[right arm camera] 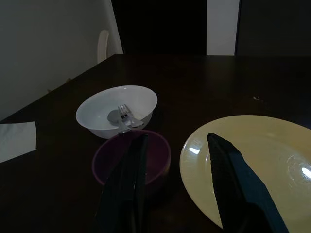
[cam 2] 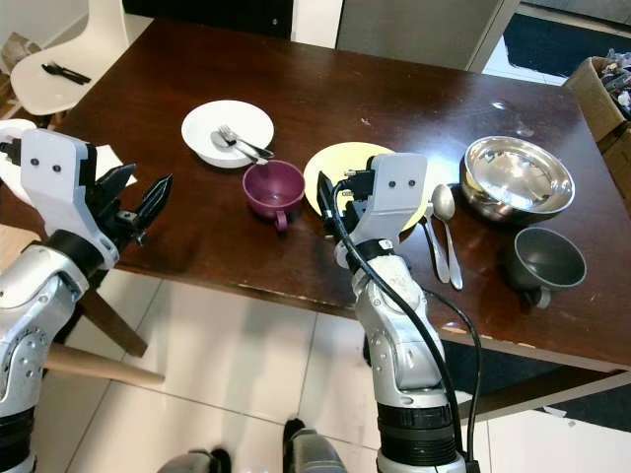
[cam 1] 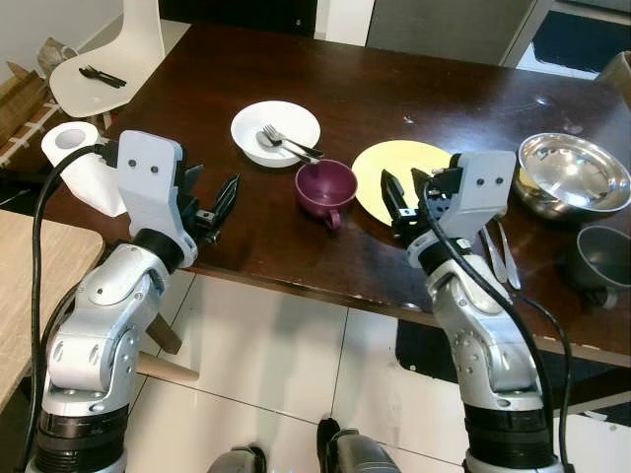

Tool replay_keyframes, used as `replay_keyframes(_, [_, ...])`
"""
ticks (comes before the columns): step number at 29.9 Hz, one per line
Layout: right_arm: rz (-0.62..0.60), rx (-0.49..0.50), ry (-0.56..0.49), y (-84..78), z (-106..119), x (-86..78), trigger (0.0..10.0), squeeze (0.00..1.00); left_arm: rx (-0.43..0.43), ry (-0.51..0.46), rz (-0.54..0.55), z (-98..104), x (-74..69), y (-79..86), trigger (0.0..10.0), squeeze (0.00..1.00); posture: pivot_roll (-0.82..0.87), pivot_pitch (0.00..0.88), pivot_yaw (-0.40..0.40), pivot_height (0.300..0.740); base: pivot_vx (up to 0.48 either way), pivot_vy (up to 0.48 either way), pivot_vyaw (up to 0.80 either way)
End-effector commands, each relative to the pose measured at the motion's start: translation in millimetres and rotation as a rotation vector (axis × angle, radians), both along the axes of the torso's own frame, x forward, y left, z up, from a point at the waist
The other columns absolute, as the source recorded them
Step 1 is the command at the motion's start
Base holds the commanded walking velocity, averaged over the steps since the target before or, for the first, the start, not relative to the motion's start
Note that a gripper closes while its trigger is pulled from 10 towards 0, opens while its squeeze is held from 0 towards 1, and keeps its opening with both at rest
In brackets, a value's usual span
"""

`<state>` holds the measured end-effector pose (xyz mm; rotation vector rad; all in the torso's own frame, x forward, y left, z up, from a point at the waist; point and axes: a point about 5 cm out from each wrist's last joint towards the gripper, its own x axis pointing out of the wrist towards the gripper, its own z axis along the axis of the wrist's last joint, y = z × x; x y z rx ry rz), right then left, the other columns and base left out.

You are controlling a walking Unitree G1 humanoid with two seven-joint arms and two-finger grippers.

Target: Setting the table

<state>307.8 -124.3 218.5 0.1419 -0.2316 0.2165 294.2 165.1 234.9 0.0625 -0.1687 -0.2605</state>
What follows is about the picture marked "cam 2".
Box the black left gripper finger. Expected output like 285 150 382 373
97 163 139 203
133 175 171 239

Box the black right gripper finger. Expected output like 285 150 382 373
316 172 341 237

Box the purple mug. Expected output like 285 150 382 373
243 160 307 234

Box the yellow plate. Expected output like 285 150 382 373
303 142 431 236

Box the short steel spoon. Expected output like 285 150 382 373
212 131 272 165

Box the steel fork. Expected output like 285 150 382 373
219 124 275 160

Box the white plate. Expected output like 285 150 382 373
181 100 275 169

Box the dark wooden table leg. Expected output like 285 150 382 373
79 291 150 359

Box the long steel spoon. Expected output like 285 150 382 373
431 183 464 291

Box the black plastic spoon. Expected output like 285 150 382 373
45 65 88 86

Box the black plastic fork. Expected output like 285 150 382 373
42 61 92 82

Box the white plastic chair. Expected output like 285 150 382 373
10 0 129 117

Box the light wooden round bar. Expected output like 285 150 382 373
44 345 167 388

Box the brown paper bag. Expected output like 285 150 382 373
0 33 42 78

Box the steel bowl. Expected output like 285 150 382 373
460 135 577 224

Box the dark cabinet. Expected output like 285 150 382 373
123 0 293 46

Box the grey cabinet door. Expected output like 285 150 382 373
335 0 520 72

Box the dark grey mug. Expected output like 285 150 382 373
498 228 589 308

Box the grey robot right foot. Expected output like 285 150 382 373
281 419 356 473

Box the grey robot foot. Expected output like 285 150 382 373
158 448 224 473
281 419 356 473

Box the grey robot left foot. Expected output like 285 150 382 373
158 448 224 473

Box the dark blue floor mat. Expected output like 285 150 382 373
503 12 631 80

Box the open cardboard box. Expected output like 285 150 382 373
565 56 631 203

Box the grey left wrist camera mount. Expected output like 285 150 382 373
20 128 112 243

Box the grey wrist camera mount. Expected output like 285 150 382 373
345 153 428 249
20 128 112 243

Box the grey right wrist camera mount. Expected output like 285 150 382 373
345 153 428 249

